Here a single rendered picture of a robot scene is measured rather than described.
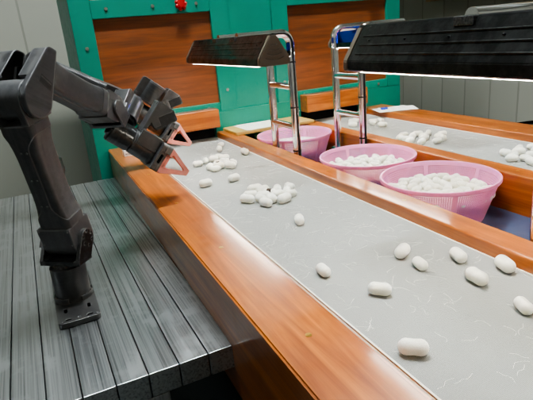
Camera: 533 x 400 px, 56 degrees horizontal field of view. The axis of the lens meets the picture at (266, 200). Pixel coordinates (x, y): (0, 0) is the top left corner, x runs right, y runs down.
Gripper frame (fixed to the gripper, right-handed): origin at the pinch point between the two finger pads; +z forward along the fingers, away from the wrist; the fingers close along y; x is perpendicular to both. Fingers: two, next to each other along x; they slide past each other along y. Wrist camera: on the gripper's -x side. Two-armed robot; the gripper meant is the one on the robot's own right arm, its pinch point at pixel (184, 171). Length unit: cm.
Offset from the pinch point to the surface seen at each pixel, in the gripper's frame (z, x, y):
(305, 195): 24.1, -10.0, -13.3
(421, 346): 8, 2, -75
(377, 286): 12, -1, -61
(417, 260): 19, -8, -57
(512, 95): 185, -135, 95
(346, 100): 69, -59, 67
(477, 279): 22, -9, -67
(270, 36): -0.8, -36.7, -4.3
